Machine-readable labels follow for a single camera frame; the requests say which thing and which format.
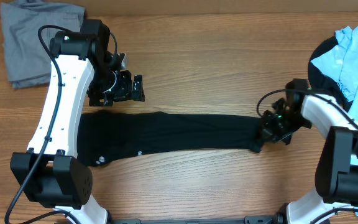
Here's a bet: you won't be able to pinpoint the black polo shirt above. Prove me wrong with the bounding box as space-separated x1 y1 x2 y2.
77 110 264 167

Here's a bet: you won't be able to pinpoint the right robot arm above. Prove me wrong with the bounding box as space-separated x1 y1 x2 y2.
244 79 358 224

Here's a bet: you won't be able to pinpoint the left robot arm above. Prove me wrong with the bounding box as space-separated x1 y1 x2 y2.
10 19 145 223

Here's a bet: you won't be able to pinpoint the folded grey trousers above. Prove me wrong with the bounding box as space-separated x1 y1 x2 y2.
0 0 85 89

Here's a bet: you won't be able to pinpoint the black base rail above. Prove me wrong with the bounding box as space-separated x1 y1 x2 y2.
107 215 276 224

